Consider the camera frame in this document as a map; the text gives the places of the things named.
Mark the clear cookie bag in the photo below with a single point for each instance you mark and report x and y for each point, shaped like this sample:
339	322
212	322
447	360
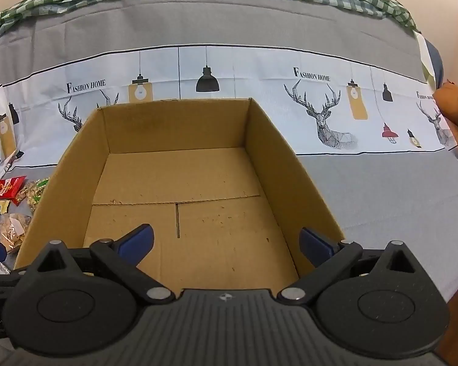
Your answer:
13	232

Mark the red snack packet yellow print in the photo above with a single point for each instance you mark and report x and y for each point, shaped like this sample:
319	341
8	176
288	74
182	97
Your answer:
3	188

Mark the grey deer print sofa cover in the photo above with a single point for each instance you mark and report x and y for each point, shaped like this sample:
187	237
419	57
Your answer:
229	26

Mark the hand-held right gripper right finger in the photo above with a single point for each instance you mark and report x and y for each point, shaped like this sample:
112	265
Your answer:
315	244

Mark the cardboard box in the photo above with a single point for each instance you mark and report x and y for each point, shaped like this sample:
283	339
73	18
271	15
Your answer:
213	183

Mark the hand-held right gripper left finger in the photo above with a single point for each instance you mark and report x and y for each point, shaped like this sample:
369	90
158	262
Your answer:
135	242

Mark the orange pillow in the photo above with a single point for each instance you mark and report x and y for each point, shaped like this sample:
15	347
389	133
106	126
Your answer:
448	103

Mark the green nut packet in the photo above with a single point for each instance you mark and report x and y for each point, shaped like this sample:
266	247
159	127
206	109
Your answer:
36	194

